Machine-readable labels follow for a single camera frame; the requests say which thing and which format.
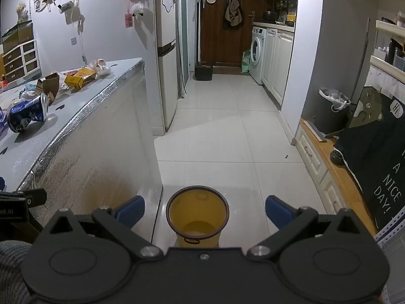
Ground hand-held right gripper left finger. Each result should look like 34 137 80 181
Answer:
39 196 164 259

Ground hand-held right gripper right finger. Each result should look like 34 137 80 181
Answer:
247 196 371 259

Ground yellow waste bin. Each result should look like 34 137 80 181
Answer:
166 185 230 248

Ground blue drink can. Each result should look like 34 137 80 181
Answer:
8 93 49 133

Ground clear plastic bag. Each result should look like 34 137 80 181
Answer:
19 90 42 101

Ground brown paper bag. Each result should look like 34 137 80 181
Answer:
35 72 68 100

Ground yellow carton box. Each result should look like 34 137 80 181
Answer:
64 66 97 88

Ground white plastic bag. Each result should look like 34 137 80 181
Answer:
88 59 112 77

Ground white cabinet with wooden top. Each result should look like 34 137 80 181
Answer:
294 119 378 235

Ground foil-wrapped table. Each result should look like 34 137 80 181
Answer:
0 58 163 251

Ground grey flat board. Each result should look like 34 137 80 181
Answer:
305 117 328 143

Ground grey waste bin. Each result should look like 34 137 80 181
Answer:
319 88 350 135

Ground black printed cloth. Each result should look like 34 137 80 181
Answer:
334 85 405 230

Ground white perforated strip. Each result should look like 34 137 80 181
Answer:
373 206 405 304

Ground white bin liner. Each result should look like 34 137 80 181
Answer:
319 88 352 111

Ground chest of drawers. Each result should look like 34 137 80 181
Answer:
0 20 42 84

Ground white refrigerator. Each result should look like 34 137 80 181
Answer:
155 0 178 130

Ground white kitchen cabinets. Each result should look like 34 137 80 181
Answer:
262 22 296 106

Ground white washing machine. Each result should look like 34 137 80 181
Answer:
250 26 268 85

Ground green bag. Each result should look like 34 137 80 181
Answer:
241 50 252 73

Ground black storage crate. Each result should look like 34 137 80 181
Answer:
194 61 214 81

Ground dried flower bunch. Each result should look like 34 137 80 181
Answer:
16 3 29 23

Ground dark wooden door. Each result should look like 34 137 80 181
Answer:
200 0 254 67

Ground brown hanging bag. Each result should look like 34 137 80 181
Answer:
224 0 244 27

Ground white wall shelf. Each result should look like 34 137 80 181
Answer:
370 19 405 86

